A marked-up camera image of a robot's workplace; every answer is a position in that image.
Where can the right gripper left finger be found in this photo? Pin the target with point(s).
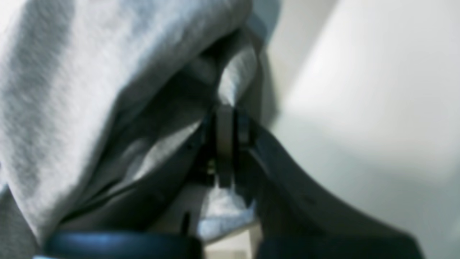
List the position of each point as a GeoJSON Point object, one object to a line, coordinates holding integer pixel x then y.
{"type": "Point", "coordinates": [170, 212]}

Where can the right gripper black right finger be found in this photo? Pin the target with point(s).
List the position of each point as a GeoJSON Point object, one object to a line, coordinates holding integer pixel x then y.
{"type": "Point", "coordinates": [299, 218]}

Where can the grey t-shirt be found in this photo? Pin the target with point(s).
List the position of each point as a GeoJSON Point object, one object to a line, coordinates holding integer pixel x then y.
{"type": "Point", "coordinates": [97, 94]}

